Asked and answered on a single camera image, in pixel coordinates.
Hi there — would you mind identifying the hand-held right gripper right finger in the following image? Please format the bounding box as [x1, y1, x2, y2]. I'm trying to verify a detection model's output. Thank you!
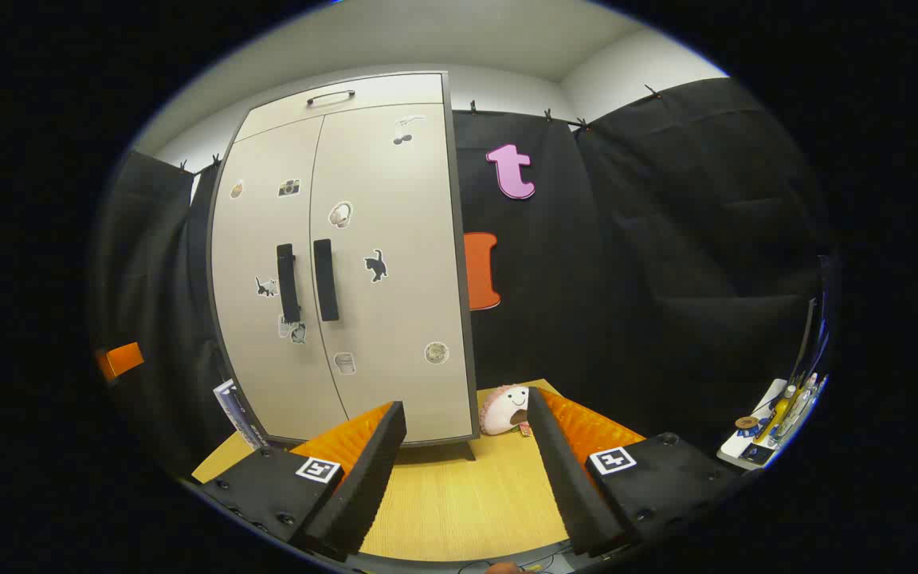
[527, 387, 747, 557]

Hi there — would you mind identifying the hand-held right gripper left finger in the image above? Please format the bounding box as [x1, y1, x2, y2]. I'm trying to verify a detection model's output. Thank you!
[192, 401, 408, 563]

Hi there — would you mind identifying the white door with headphone sticker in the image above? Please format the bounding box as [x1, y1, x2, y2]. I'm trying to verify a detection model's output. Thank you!
[309, 102, 476, 443]

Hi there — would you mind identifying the white door with camera sticker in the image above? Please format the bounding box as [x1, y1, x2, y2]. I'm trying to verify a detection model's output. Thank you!
[210, 116, 348, 444]

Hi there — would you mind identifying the white double-door shoe cabinet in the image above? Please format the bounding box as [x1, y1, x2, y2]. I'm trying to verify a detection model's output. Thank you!
[206, 70, 482, 462]

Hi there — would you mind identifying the pink smiling plush toy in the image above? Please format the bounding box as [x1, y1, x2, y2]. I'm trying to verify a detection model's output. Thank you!
[481, 384, 530, 437]

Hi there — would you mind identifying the navy book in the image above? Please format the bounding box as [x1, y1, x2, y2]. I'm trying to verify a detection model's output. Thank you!
[228, 391, 269, 449]

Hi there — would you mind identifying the yellow bottle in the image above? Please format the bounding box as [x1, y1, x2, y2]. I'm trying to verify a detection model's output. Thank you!
[754, 396, 791, 444]

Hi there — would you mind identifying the clear bottle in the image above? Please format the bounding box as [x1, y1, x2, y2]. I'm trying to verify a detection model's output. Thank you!
[776, 373, 820, 441]

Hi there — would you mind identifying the black backdrop cloth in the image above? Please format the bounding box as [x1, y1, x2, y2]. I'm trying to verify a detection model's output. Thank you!
[92, 77, 830, 479]

